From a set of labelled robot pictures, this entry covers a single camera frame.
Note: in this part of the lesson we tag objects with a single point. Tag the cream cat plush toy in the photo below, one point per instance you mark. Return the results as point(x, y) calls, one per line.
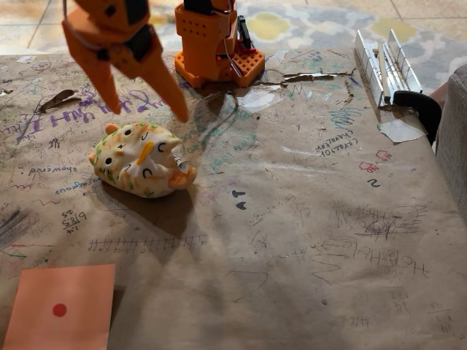
point(138, 164)

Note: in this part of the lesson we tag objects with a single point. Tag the orange robot arm with base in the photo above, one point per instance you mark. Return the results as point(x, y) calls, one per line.
point(208, 43)

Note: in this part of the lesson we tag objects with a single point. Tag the small red round object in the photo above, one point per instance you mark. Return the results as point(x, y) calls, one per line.
point(59, 310)

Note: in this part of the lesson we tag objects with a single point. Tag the small black table clamp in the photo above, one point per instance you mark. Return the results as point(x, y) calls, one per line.
point(245, 34)

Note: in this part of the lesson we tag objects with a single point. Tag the torn paper strip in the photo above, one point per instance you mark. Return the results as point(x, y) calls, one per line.
point(310, 76)

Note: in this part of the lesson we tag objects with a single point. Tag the grey yellow patterned rug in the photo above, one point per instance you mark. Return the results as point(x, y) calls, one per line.
point(310, 25)

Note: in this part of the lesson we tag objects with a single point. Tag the scribbled brown paper table cover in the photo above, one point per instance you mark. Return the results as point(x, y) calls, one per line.
point(277, 218)

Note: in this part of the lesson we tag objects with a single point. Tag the pink paper sheet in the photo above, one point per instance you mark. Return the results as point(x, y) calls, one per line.
point(73, 288)

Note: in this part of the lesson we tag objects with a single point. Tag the thin wooden stick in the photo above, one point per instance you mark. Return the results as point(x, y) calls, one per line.
point(382, 69)

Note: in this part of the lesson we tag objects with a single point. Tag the aluminium miter box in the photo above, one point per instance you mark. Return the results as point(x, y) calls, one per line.
point(392, 69)

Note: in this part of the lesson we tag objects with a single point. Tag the large black C clamp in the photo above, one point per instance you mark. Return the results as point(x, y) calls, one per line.
point(425, 105)

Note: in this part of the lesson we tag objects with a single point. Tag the grey fabric sofa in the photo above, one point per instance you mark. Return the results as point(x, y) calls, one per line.
point(454, 138)

